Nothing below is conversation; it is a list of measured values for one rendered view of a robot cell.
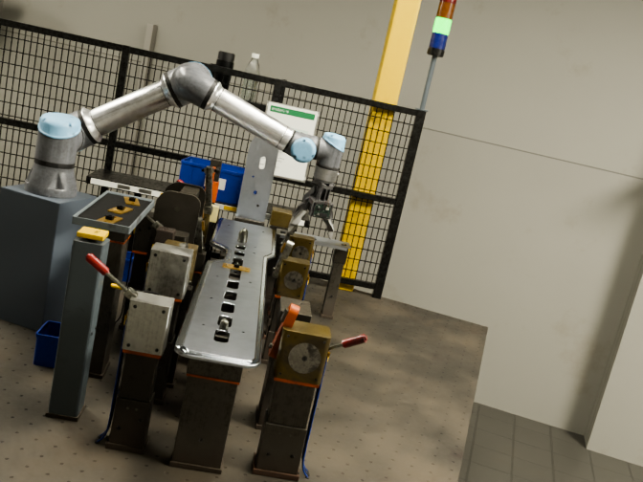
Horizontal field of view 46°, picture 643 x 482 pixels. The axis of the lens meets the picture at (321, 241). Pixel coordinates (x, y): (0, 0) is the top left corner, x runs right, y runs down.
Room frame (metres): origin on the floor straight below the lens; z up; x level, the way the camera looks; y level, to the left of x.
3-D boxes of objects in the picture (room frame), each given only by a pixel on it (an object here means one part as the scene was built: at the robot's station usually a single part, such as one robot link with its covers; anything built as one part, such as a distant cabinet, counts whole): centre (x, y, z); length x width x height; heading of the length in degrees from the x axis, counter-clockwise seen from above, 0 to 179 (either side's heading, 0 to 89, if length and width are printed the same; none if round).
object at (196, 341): (2.18, 0.22, 1.00); 1.38 x 0.22 x 0.02; 6
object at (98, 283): (1.68, 0.52, 0.92); 0.08 x 0.08 x 0.44; 6
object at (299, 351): (1.64, -0.03, 0.88); 0.14 x 0.09 x 0.36; 96
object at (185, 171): (3.08, 0.47, 1.10); 0.30 x 0.17 x 0.13; 88
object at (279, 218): (2.95, 0.18, 0.88); 0.08 x 0.08 x 0.36; 6
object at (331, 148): (2.45, 0.03, 1.38); 0.09 x 0.08 x 0.11; 96
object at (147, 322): (1.60, 0.35, 0.88); 0.12 x 0.07 x 0.36; 96
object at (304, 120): (3.23, 0.24, 1.30); 0.23 x 0.02 x 0.31; 96
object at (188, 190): (2.28, 0.45, 0.94); 0.18 x 0.13 x 0.49; 6
